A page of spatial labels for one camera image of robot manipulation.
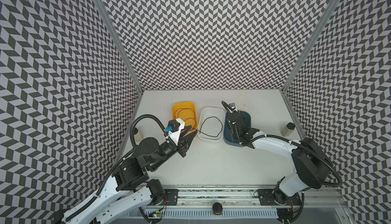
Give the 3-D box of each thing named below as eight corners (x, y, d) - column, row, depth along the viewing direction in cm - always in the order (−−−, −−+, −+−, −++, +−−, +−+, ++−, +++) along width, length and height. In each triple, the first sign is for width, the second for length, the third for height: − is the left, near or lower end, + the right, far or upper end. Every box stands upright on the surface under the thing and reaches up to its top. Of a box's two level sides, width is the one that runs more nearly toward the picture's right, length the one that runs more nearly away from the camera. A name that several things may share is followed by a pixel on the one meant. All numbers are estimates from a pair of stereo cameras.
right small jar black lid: (281, 139, 96) (288, 129, 87) (278, 132, 100) (285, 122, 91) (288, 139, 96) (297, 129, 87) (285, 132, 100) (293, 122, 91)
